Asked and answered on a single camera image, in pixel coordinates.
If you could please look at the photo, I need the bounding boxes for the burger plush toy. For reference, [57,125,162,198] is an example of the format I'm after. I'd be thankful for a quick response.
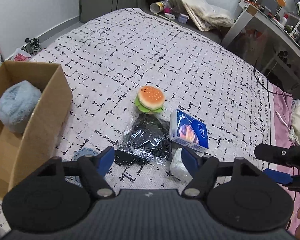
[134,86,165,114]

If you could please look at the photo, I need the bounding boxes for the pink bed sheet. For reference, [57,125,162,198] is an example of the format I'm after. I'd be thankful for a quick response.
[269,84,300,234]

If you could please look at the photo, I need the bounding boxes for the white desk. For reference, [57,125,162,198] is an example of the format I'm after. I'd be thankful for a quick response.
[221,0,300,93]

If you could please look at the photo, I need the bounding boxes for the white black patterned bedspread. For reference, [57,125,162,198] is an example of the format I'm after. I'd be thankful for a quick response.
[0,8,273,240]

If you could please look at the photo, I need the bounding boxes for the paper cup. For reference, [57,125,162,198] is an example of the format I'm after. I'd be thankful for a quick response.
[149,1,168,14]

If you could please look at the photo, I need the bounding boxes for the brown cardboard box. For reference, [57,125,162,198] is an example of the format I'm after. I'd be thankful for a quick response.
[0,61,72,200]

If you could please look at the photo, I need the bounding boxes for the white wrapped soft item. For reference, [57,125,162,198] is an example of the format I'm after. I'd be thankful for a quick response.
[170,148,192,183]

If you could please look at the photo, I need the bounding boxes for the fluffy blue plush toy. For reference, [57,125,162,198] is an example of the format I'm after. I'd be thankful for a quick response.
[0,80,42,134]

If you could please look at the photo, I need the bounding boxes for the black item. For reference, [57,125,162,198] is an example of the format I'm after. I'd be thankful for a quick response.
[115,114,172,166]

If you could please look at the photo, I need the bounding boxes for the blue crochet coaster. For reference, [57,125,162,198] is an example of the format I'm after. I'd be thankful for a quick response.
[71,148,98,161]

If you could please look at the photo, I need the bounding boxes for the blue tissue pack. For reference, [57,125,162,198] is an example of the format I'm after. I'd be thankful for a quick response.
[169,109,209,153]

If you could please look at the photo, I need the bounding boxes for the clear plastic bag bedside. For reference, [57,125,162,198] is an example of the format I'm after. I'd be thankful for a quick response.
[185,0,235,27]

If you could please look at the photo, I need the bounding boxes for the pink printed plastic bag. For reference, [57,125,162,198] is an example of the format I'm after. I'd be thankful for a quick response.
[11,48,32,62]

